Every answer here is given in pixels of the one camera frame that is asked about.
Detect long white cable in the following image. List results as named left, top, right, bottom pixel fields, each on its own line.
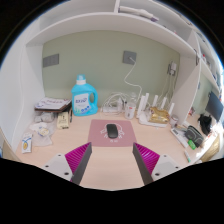
left=123, top=57, right=144, bottom=98

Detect small yellowish carton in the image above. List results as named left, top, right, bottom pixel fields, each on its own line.
left=56, top=111, right=70, bottom=130

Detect clear plastic bag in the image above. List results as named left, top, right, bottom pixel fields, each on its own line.
left=29, top=111, right=58, bottom=148

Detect clear plastic bottle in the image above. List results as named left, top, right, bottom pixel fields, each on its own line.
left=124, top=92, right=138, bottom=120

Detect small white jar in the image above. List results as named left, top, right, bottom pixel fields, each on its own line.
left=169, top=114, right=180, bottom=128

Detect white router with antennas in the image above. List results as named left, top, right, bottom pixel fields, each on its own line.
left=136, top=92, right=176, bottom=128

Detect white wall plug adapter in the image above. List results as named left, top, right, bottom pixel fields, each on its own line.
left=167, top=60, right=178, bottom=76

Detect grey wall plate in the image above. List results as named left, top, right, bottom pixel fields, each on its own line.
left=42, top=53, right=60, bottom=69

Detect white power strip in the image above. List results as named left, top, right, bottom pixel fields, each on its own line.
left=101, top=105, right=122, bottom=114

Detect small white sachet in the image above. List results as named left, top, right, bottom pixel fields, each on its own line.
left=21, top=132, right=34, bottom=154

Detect green small item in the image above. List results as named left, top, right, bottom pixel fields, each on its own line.
left=187, top=139, right=198, bottom=150

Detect coiled white cables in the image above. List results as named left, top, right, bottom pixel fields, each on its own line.
left=99, top=92, right=129, bottom=116

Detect pink mouse pad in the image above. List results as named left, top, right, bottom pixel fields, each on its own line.
left=87, top=119, right=138, bottom=148

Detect gold snack bag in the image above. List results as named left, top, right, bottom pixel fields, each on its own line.
left=148, top=107, right=171, bottom=124

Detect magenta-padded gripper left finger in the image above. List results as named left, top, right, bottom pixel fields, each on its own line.
left=42, top=142, right=93, bottom=186

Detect black pouch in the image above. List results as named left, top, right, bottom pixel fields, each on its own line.
left=184, top=125, right=205, bottom=148

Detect grey wall socket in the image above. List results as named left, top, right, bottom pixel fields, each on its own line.
left=122, top=50, right=138, bottom=66

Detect white shelf unit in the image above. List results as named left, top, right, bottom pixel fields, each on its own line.
left=0, top=0, right=224, bottom=158

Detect blue detergent bottle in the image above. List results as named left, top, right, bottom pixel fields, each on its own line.
left=71, top=74, right=99, bottom=117

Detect black computer mouse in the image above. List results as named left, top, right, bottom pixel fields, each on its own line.
left=105, top=123, right=120, bottom=139

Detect dark monitor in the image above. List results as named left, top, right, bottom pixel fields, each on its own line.
left=204, top=90, right=224, bottom=123

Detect black bag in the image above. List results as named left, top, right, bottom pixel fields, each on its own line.
left=197, top=113, right=213, bottom=136

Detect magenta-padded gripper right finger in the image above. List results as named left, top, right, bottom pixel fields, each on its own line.
left=132, top=142, right=182, bottom=186

